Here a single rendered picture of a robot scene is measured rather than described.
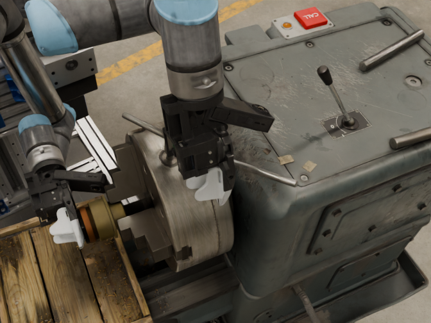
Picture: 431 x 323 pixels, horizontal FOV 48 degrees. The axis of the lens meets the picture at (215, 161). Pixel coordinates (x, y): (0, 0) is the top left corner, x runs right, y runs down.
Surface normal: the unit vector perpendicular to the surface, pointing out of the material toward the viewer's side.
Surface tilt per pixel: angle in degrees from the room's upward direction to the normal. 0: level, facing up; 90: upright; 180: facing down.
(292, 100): 0
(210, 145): 71
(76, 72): 90
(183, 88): 77
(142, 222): 9
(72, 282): 0
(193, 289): 0
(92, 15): 50
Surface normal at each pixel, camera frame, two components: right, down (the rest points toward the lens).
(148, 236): -0.02, -0.71
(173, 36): -0.54, 0.53
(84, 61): 0.55, 0.68
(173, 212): 0.32, 0.06
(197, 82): 0.41, 0.50
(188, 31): 0.06, 0.58
